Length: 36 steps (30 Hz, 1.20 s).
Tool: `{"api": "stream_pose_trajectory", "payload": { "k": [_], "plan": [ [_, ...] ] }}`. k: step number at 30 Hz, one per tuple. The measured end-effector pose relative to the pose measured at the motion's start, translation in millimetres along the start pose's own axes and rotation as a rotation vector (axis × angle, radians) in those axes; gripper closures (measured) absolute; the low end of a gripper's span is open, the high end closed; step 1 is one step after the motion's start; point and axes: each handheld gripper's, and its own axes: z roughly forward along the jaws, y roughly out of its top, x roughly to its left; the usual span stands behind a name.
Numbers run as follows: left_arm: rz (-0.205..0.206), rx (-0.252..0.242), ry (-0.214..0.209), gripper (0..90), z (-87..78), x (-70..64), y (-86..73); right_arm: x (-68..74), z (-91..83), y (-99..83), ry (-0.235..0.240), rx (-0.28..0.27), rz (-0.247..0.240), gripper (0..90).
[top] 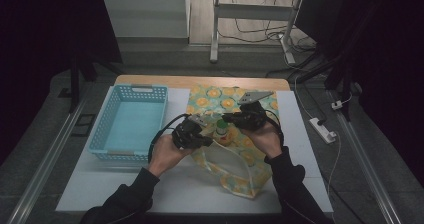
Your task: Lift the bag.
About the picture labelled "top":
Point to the white table mat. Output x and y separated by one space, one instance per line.
186 190

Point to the white cabinet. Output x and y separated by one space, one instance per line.
146 14

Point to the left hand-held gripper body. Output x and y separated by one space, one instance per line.
186 135

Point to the white power strip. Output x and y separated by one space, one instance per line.
322 130

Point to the orange-slice print tote bag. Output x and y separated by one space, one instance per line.
243 170

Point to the small white adapter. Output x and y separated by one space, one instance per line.
337 105

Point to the black metal stand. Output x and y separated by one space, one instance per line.
75 84
346 77

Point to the person's left hand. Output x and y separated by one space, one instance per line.
165 154

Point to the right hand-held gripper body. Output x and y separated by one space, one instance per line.
253 115

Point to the light blue plastic basket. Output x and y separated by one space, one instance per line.
133 127

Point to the person's right hand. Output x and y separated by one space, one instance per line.
268 140

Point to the white desk frame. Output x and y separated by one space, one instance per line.
253 12

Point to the black floor plate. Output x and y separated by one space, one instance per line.
84 125

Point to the aluminium rail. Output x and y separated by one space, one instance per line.
366 164
43 164

